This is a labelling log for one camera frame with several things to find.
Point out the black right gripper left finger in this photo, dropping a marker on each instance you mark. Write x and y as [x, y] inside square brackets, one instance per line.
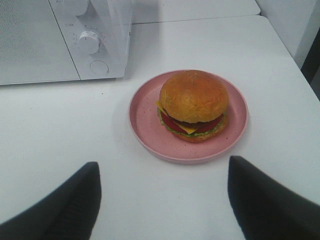
[68, 213]

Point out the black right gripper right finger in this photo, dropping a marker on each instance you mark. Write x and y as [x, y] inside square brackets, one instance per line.
[265, 209]

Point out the pink speckled plate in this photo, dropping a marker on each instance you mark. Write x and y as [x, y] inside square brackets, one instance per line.
[147, 128]

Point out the burger with cheese and lettuce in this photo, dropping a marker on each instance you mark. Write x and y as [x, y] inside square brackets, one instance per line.
[193, 106]

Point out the round door release button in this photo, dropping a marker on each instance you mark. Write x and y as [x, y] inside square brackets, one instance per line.
[99, 67]

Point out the white microwave door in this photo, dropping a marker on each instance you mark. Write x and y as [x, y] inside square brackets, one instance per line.
[32, 48]

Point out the white timer knob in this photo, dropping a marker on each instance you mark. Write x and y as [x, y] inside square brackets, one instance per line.
[89, 42]

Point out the white microwave oven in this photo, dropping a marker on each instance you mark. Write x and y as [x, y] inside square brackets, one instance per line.
[111, 20]

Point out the white upper power knob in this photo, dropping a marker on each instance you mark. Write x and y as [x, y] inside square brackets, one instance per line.
[80, 7]

